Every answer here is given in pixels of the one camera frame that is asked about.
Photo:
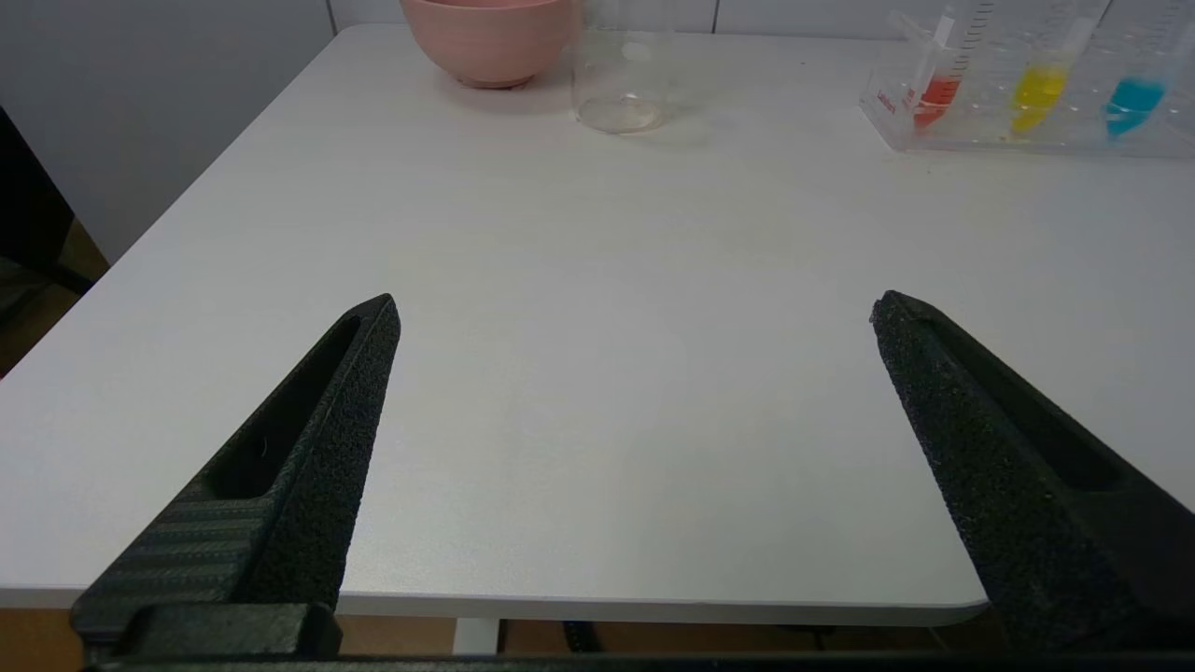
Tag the clear glass beaker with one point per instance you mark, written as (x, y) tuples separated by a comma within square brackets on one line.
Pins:
[(621, 84)]

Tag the test tube with blue pigment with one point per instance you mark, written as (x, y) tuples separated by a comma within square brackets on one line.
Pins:
[(1132, 101)]

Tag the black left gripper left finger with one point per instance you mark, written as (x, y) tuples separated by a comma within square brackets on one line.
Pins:
[(317, 485)]

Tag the test tube with red pigment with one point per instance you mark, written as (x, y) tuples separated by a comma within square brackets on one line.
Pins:
[(936, 93)]

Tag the white table leg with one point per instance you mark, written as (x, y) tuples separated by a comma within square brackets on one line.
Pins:
[(476, 636)]

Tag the black stand beside table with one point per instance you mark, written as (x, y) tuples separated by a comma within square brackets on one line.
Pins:
[(28, 205)]

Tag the pink bowl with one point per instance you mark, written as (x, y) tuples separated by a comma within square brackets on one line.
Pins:
[(490, 42)]

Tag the clear plastic test tube rack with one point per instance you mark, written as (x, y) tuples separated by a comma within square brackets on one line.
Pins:
[(990, 131)]

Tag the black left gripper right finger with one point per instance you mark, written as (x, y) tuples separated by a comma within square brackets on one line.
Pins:
[(1018, 504)]

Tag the test tube with yellow pigment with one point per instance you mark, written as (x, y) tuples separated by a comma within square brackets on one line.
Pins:
[(1038, 91)]

